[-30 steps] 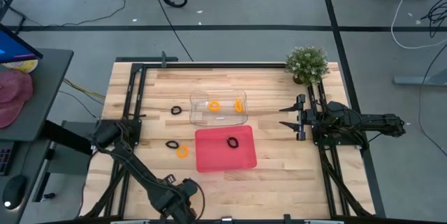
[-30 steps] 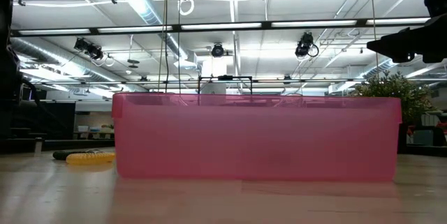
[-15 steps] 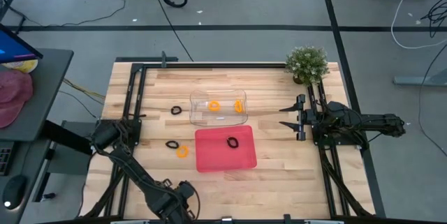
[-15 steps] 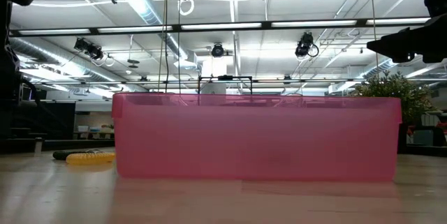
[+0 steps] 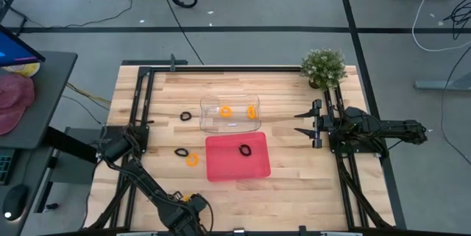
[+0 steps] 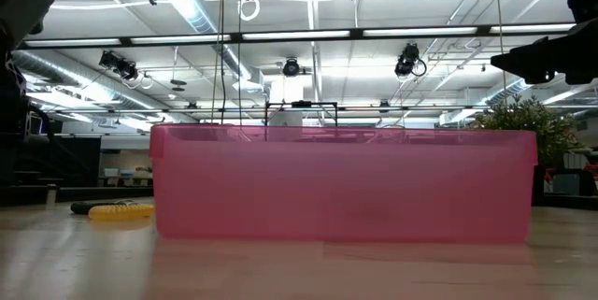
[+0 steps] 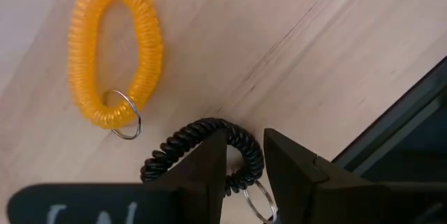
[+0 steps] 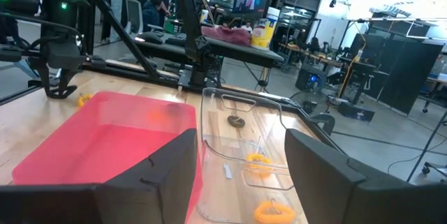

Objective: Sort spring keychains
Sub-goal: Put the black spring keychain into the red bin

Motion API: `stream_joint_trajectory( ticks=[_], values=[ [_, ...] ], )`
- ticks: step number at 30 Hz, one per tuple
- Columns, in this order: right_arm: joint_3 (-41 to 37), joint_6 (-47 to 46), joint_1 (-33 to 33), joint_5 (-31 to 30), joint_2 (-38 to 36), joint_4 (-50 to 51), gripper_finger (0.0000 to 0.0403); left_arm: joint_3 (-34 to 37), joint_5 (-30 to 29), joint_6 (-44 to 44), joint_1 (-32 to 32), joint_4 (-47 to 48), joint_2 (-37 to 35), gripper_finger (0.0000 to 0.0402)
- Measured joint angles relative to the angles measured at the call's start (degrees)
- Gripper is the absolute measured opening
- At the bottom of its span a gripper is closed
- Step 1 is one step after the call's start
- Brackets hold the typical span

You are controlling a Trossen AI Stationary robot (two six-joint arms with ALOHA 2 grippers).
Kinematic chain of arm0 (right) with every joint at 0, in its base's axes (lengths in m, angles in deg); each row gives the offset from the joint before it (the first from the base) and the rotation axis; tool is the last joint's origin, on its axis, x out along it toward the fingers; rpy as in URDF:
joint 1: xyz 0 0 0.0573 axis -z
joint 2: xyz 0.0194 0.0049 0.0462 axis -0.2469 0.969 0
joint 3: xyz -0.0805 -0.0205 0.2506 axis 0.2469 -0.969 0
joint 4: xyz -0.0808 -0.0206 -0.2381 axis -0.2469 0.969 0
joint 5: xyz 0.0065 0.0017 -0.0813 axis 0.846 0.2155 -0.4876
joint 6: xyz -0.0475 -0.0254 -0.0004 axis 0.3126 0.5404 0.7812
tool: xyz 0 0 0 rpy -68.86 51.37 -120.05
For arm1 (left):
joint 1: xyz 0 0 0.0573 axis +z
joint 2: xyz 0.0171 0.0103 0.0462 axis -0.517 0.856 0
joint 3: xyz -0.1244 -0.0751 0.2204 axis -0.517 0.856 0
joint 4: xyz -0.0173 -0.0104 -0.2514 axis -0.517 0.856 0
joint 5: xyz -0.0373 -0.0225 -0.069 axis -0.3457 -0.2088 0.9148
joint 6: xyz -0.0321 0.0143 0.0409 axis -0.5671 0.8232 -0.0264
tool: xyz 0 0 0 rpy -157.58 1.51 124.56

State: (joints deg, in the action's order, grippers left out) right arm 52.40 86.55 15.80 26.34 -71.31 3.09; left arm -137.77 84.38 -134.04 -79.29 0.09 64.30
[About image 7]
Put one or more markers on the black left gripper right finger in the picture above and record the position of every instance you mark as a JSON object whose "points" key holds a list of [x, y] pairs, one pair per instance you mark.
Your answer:
{"points": [[331, 199]]}

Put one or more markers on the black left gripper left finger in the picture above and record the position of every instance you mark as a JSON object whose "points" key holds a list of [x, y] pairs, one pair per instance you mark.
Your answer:
{"points": [[139, 203]]}

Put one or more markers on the black aluminium table frame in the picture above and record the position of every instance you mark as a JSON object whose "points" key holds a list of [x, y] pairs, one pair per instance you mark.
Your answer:
{"points": [[412, 102]]}

